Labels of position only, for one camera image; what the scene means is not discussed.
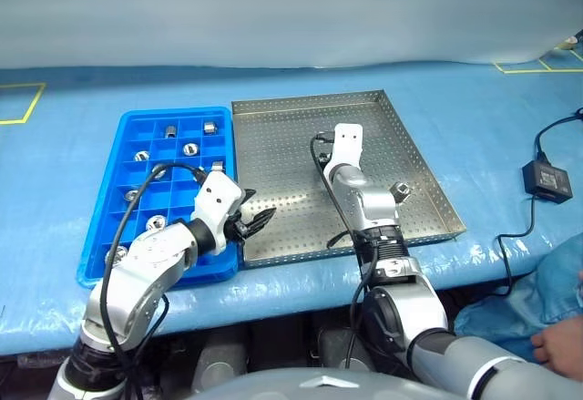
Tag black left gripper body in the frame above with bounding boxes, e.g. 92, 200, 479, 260
224, 210, 252, 241

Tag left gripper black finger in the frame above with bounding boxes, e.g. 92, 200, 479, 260
237, 188, 258, 212
245, 207, 278, 237

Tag blue compartment tray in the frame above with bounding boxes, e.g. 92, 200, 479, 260
77, 106, 240, 290

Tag black power adapter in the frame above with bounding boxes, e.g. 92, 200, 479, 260
521, 160, 574, 200

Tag person's bare hand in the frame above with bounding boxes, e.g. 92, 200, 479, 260
530, 315, 583, 376

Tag perforated metal tray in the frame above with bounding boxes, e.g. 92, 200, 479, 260
230, 89, 467, 270

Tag metal nut in metal tray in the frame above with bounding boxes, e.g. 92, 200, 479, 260
390, 181, 414, 204

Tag dark grey rounded block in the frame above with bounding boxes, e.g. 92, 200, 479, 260
317, 326, 377, 374
193, 326, 250, 395

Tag grey robot torso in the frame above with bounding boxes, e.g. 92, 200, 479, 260
181, 365, 470, 400

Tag blue plastic table cover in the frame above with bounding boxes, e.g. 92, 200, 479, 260
0, 60, 583, 355

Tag crumpled blue plastic sheet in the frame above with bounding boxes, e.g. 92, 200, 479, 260
454, 235, 583, 364

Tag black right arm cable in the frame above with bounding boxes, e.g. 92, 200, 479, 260
310, 130, 382, 369

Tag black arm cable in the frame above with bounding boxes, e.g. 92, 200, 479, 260
310, 130, 382, 369
98, 163, 210, 400

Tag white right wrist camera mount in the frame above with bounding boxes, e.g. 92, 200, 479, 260
328, 122, 365, 168

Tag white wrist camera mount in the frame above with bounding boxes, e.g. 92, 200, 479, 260
328, 122, 365, 168
189, 172, 245, 255

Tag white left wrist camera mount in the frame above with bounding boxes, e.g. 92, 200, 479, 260
189, 172, 245, 255

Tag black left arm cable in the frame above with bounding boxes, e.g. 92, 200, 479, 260
98, 163, 210, 400

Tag thin black power cable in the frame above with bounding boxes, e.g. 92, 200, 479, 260
444, 193, 537, 299
535, 108, 583, 164

